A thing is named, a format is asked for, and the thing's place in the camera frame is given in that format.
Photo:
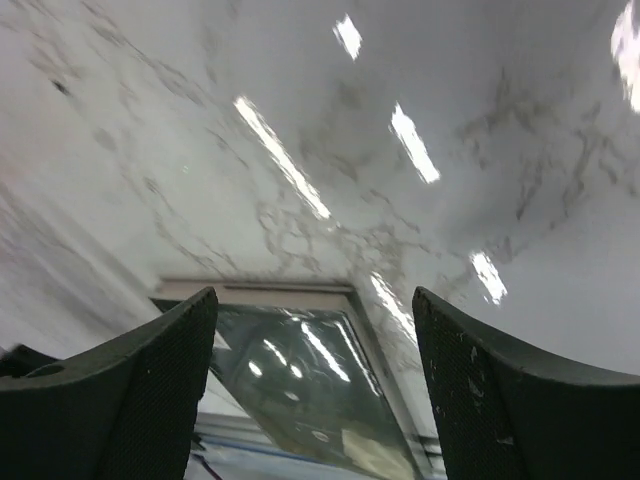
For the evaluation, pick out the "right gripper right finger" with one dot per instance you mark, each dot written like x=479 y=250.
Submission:
x=505 y=409

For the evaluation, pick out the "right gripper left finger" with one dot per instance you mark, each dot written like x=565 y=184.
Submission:
x=125 y=409

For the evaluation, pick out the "black book with barcode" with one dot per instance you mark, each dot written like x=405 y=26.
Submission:
x=299 y=388

